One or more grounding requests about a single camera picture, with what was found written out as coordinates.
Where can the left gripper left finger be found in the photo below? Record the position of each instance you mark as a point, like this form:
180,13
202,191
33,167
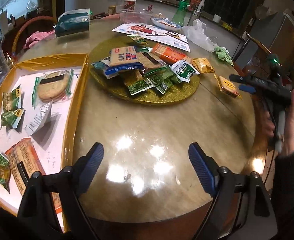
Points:
37,209

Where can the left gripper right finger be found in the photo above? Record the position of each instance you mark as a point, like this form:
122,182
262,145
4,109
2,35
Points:
240,207

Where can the yellow sandwich cracker packet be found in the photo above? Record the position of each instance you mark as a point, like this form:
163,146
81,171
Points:
227,87

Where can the large orange cracker pack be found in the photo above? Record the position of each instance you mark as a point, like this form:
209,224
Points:
25,157

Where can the green pea snack packet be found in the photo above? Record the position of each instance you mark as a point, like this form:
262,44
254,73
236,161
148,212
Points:
5,172

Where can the yellow snack packet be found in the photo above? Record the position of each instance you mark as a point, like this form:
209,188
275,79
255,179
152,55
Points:
202,65

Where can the silver foil snack packet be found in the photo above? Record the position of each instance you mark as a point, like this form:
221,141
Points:
40,116

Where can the round cracker clear pack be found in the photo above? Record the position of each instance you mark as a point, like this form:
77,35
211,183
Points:
52,87

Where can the orange soda cracker pack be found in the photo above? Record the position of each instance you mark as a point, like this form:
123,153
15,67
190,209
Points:
169,55

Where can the blue white snack packet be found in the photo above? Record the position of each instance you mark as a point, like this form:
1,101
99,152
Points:
119,68

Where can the beige blue biscuit pack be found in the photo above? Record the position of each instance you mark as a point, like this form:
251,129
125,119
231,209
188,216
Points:
123,55

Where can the person right hand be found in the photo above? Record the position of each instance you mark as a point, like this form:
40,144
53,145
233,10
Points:
288,135

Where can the wooden chair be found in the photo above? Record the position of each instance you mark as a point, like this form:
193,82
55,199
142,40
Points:
250,55

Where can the green crumpled cloth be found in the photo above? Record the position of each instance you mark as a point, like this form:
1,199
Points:
223,54

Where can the yellow taped tray box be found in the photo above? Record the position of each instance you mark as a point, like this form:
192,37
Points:
64,113

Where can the white plastic bag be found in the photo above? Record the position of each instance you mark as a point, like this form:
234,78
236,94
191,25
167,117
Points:
196,34

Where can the printed advertising poster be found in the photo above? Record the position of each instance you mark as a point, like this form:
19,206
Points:
156,34

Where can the gold glitter turntable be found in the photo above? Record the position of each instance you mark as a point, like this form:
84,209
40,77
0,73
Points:
162,87

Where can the blue patterned plate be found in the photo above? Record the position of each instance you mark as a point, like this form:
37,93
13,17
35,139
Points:
166,24

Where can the pink cloth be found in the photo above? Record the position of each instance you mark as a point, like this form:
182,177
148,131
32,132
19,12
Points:
36,37

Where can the clear plastic container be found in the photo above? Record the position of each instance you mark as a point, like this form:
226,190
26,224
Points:
131,16

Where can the white red jar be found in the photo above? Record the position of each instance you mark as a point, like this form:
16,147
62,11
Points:
129,5

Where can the teal tissue box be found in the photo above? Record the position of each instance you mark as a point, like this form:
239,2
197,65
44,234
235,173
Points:
72,22

